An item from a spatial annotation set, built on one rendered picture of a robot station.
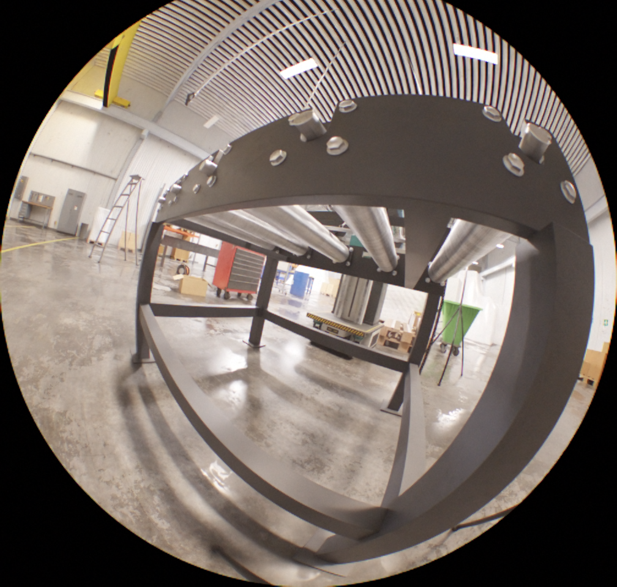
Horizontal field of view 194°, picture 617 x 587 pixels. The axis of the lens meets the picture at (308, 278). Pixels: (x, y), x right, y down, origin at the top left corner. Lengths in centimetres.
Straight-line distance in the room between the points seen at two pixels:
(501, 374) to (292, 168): 33
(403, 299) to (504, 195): 420
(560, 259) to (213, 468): 82
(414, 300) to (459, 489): 414
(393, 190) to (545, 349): 19
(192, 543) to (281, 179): 80
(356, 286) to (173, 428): 199
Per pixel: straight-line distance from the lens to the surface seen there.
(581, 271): 22
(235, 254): 298
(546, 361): 18
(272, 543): 66
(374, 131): 24
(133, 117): 1142
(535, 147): 28
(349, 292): 210
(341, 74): 855
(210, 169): 48
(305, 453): 82
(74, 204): 1042
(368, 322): 214
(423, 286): 110
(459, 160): 21
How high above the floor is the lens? 65
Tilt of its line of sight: level
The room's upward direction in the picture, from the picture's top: 14 degrees clockwise
